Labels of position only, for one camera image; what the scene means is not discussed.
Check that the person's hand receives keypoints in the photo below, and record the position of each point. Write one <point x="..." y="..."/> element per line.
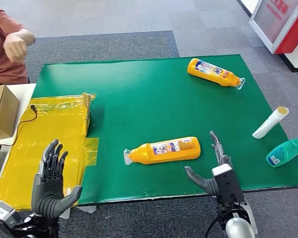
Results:
<point x="13" y="47"/>

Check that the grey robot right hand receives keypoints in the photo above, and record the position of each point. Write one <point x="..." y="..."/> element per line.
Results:
<point x="203" y="185"/>

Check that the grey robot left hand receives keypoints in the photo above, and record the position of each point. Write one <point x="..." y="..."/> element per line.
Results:
<point x="48" y="197"/>

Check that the orange bottle with ingredient label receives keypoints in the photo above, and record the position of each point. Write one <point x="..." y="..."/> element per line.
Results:
<point x="164" y="151"/>

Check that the person's forearm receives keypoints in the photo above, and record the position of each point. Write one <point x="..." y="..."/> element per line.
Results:
<point x="28" y="36"/>

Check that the white tube bottle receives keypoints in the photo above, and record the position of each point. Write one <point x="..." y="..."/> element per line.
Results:
<point x="269" y="123"/>

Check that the teal plastic bottle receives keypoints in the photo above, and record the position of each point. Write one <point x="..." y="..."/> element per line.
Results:
<point x="284" y="152"/>

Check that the orange bottle with blue logo label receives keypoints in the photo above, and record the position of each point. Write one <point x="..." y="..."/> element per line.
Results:
<point x="210" y="72"/>

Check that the person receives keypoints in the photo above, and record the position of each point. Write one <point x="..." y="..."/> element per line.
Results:
<point x="0" y="69"/>

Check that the white side table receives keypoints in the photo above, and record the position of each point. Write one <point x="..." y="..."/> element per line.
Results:
<point x="23" y="95"/>

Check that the brown cardboard box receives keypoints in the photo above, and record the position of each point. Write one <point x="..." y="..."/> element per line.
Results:
<point x="1" y="111"/>

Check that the yellow plastic wrapped box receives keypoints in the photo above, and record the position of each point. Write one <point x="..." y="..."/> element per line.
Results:
<point x="54" y="128"/>

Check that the green table board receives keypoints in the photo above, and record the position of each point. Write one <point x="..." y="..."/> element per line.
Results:
<point x="144" y="105"/>

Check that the red and white cabinet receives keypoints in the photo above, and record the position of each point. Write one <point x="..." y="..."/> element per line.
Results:
<point x="278" y="19"/>

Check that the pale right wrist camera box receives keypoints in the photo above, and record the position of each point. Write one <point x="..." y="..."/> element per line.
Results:
<point x="228" y="187"/>

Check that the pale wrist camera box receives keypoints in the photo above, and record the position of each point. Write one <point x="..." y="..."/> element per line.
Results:
<point x="228" y="187"/>
<point x="3" y="213"/>

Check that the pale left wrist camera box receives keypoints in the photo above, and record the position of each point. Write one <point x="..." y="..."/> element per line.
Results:
<point x="3" y="213"/>

